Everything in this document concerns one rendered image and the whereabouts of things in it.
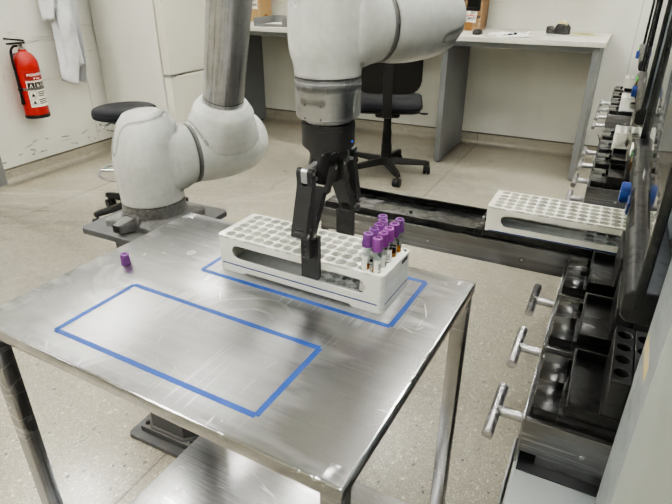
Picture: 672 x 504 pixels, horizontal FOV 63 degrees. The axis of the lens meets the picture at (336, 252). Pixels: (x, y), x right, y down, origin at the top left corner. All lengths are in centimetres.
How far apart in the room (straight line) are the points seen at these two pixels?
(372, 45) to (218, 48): 64
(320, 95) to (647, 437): 51
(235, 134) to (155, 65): 294
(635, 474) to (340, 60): 54
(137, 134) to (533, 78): 369
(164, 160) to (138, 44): 306
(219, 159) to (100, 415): 97
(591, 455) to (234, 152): 105
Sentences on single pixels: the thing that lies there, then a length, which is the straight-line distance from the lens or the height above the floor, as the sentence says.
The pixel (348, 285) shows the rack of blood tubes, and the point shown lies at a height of 84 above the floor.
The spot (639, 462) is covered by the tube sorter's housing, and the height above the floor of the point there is 91.
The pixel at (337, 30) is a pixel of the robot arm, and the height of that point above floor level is 120.
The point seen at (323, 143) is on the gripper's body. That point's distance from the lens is 75.
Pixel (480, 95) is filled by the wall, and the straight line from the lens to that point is 472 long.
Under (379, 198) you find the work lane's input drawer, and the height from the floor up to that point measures 80.
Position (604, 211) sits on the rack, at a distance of 113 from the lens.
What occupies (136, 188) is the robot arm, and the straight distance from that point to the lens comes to 137.
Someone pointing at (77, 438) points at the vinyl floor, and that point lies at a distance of 192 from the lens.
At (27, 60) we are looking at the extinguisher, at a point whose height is 78.
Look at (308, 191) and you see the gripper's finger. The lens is 74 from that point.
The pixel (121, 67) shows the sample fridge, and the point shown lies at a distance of 454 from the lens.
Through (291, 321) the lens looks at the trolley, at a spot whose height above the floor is 82.
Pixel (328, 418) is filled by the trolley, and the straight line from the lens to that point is 63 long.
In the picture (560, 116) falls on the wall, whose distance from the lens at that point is 465.
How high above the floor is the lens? 125
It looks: 27 degrees down
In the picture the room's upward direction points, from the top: straight up
